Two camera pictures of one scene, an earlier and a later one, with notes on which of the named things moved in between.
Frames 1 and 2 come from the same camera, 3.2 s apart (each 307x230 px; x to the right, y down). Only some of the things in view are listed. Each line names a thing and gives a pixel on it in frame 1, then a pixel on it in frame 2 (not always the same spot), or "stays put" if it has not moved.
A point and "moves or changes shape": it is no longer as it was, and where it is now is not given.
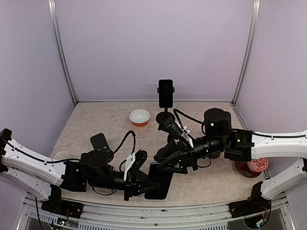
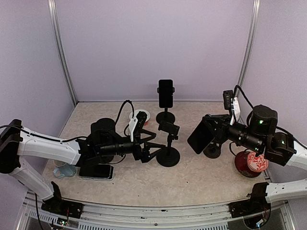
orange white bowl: (139, 117) stays put
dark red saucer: (243, 169) stays put
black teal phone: (165, 90) stays put
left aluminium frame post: (53, 9) stays put
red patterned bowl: (258, 165) stays put
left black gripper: (137, 183) to (139, 155)
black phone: (162, 177) moves or changes shape
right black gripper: (186, 155) to (220, 131)
